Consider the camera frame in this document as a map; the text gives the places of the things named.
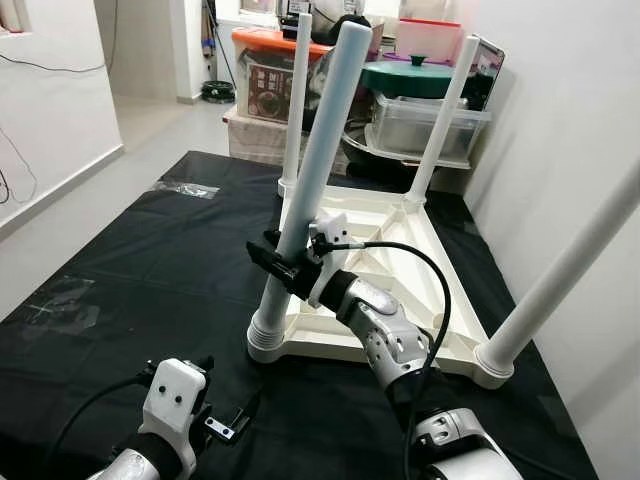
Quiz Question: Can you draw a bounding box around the red printed carton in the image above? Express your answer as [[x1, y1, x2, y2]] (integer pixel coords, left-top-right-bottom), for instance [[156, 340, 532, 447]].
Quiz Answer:
[[245, 62, 293, 123]]

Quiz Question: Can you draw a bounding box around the black coiled hose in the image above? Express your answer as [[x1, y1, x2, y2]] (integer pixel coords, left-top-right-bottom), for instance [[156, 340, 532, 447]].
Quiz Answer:
[[200, 82, 236, 104]]

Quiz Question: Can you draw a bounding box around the black kitchen appliance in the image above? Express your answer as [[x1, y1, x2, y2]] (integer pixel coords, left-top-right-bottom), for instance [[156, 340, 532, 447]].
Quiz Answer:
[[280, 0, 313, 31]]

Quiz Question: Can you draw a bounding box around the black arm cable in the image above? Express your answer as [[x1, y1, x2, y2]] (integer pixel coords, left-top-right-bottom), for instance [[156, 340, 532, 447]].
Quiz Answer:
[[40, 370, 156, 480], [335, 238, 456, 480]]

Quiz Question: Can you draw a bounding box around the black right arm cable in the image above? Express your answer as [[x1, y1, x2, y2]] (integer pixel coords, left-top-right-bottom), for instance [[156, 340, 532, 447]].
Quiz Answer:
[[335, 238, 456, 480]]

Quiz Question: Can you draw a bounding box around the clear storage box orange lid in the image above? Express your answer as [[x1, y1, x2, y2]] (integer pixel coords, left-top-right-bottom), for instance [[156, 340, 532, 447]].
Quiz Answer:
[[232, 27, 331, 126]]

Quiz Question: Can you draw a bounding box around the green pot lid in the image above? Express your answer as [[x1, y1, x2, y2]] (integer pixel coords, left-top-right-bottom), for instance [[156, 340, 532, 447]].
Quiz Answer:
[[360, 58, 471, 99]]

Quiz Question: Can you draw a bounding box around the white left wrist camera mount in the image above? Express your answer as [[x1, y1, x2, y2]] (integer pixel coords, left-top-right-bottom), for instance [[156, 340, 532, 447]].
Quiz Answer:
[[143, 358, 209, 471]]

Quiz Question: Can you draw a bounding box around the thin grey wall cable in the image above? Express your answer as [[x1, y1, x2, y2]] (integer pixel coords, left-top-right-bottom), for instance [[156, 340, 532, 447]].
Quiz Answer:
[[0, 0, 119, 73]]

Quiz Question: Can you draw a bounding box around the white plastic table top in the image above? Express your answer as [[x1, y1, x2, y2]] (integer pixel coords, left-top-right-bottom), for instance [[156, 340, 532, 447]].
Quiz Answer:
[[247, 180, 516, 389]]

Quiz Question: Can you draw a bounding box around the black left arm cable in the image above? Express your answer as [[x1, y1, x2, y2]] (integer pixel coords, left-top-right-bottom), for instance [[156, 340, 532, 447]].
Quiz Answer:
[[40, 370, 156, 480]]

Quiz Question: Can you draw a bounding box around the black tablecloth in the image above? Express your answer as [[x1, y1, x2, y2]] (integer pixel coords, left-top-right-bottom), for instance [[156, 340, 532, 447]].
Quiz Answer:
[[0, 150, 571, 480]]

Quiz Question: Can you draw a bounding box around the beige cloth covered bench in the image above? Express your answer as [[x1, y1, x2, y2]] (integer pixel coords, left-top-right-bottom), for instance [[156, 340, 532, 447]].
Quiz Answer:
[[222, 105, 346, 166]]

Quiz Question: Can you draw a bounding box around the black cloth bundle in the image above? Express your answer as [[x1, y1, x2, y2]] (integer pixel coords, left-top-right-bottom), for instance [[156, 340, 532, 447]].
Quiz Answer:
[[330, 12, 373, 41]]

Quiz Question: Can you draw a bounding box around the black wall cable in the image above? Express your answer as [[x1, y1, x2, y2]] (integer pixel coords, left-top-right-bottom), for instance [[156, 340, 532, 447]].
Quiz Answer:
[[0, 125, 39, 206]]

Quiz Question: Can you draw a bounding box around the clear plastic bag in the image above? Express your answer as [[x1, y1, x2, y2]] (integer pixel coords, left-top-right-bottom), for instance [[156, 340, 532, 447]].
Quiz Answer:
[[150, 183, 221, 199], [5, 275, 101, 336]]

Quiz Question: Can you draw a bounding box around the clear plastic container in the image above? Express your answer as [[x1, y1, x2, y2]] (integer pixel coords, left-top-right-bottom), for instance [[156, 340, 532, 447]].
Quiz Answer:
[[368, 92, 493, 166]]

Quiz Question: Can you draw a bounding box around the pink plastic tub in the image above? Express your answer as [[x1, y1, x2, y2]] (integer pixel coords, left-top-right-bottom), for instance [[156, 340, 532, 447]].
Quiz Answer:
[[395, 17, 463, 61]]

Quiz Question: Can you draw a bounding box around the black round wok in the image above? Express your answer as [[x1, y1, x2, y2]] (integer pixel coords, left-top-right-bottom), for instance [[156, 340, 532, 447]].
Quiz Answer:
[[340, 120, 471, 176]]

